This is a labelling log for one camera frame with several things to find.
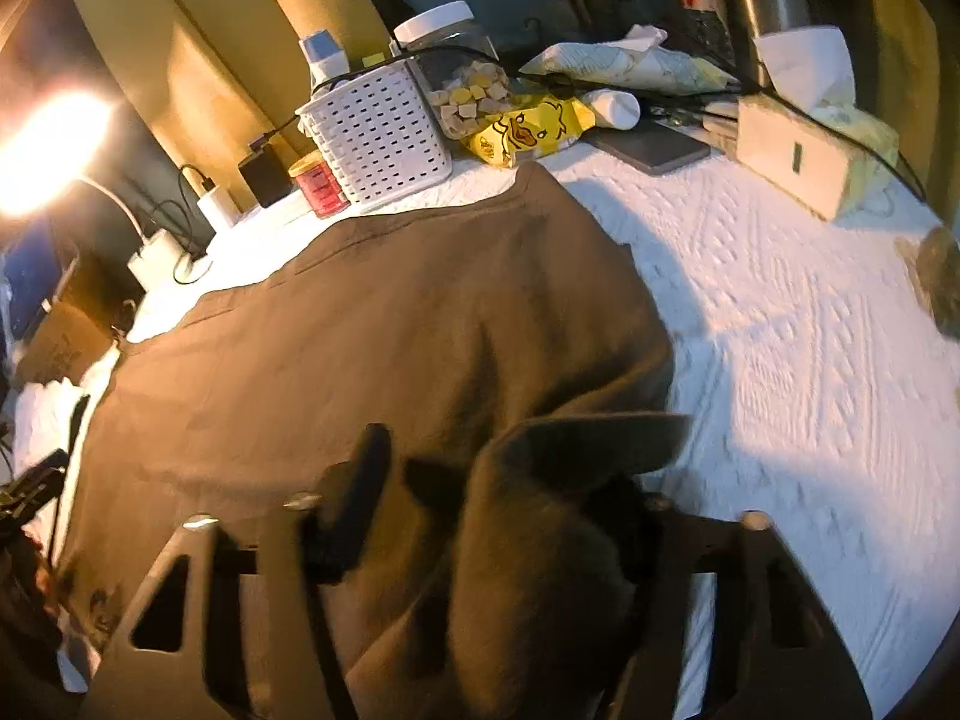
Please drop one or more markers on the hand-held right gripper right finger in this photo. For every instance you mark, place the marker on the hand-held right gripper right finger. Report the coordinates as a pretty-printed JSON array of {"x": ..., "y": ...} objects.
[{"x": 675, "y": 577}]

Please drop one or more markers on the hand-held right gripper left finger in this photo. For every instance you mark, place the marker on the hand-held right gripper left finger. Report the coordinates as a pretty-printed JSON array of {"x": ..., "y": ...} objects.
[{"x": 352, "y": 517}]

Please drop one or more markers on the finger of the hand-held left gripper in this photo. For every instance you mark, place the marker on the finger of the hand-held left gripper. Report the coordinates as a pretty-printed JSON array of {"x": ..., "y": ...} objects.
[{"x": 37, "y": 474}]

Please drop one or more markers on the brown t-shirt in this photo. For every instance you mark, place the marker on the brown t-shirt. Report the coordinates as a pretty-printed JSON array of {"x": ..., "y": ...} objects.
[{"x": 390, "y": 360}]

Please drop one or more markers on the cardboard box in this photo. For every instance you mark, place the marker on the cardboard box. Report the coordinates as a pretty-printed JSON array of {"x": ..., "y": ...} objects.
[{"x": 60, "y": 345}]

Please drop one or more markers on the white desk lamp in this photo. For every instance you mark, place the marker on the white desk lamp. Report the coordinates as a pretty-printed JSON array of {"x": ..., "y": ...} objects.
[{"x": 45, "y": 154}]

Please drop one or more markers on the white charger plug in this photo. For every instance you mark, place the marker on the white charger plug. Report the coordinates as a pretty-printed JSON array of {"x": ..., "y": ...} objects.
[{"x": 217, "y": 208}]

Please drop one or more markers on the red and yellow can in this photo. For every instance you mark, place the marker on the red and yellow can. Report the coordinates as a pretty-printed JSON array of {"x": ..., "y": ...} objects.
[{"x": 319, "y": 186}]

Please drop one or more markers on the black power adapter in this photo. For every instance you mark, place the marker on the black power adapter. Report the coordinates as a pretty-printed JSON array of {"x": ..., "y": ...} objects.
[{"x": 262, "y": 174}]

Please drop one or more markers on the white perforated plastic basket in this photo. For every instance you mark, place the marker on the white perforated plastic basket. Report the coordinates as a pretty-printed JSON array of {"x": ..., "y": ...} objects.
[{"x": 379, "y": 142}]

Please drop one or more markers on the brown fuzzy object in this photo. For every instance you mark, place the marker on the brown fuzzy object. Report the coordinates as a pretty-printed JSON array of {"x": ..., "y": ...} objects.
[{"x": 941, "y": 277}]

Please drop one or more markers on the yellow duck snack bag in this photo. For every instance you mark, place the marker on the yellow duck snack bag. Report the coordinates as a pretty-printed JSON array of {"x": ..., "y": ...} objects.
[{"x": 525, "y": 131}]

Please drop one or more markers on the grey notebook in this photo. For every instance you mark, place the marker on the grey notebook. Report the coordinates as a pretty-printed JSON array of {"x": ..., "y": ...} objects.
[{"x": 646, "y": 146}]

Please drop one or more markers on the white tissue box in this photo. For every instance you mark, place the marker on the white tissue box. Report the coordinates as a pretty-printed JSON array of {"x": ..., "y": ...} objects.
[{"x": 802, "y": 157}]

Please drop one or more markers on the clear jar with white lid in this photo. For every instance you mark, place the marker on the clear jar with white lid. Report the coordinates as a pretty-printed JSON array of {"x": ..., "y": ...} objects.
[{"x": 459, "y": 82}]

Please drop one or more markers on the white bottle with blue cap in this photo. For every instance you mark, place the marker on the white bottle with blue cap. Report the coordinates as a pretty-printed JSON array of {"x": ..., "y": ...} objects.
[{"x": 322, "y": 54}]

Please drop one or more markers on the white tube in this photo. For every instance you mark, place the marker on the white tube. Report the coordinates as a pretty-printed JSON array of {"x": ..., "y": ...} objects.
[{"x": 611, "y": 109}]

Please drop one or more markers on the white patterned snack bag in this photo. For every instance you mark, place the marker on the white patterned snack bag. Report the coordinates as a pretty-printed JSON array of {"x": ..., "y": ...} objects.
[{"x": 630, "y": 64}]

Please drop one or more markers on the stainless steel kettle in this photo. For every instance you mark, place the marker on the stainless steel kettle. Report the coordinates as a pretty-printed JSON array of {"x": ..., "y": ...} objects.
[{"x": 765, "y": 0}]

